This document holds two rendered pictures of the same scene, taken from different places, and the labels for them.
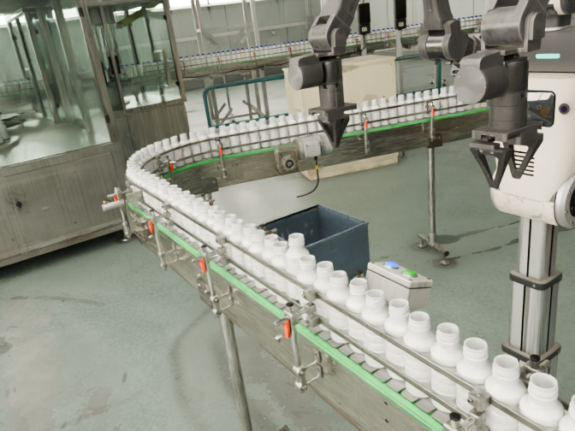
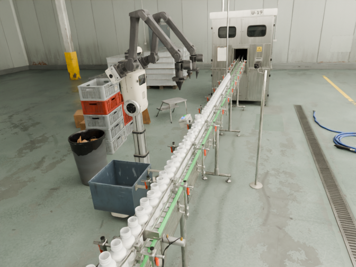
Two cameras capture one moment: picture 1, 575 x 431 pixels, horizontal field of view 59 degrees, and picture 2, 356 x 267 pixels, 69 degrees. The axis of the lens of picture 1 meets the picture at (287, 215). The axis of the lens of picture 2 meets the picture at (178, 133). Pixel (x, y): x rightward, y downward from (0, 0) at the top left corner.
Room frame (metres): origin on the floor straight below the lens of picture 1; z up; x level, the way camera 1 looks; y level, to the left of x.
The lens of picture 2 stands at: (2.51, 1.33, 1.85)
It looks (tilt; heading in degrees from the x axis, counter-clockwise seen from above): 22 degrees down; 229
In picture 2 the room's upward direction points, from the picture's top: 3 degrees counter-clockwise
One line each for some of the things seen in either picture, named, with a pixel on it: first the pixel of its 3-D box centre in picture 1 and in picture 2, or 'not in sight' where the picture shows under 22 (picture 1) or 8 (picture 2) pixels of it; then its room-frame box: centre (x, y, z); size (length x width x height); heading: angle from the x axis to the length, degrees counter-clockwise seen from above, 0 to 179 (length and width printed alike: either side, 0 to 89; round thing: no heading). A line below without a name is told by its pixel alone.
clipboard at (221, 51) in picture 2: not in sight; (222, 53); (-2.36, -2.62, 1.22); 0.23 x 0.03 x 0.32; 121
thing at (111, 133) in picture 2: not in sight; (106, 128); (0.77, -2.51, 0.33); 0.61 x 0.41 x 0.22; 37
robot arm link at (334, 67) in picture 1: (328, 72); (179, 66); (1.20, -0.13, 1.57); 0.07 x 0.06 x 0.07; 121
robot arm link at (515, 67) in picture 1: (506, 76); (193, 59); (0.81, -0.37, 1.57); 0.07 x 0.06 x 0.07; 122
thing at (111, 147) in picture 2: not in sight; (108, 140); (0.77, -2.51, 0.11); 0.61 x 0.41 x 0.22; 37
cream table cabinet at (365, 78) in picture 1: (341, 115); not in sight; (5.77, -0.75, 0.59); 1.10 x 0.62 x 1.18; 103
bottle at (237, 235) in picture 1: (241, 246); (189, 144); (1.38, 0.15, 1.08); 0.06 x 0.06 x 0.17
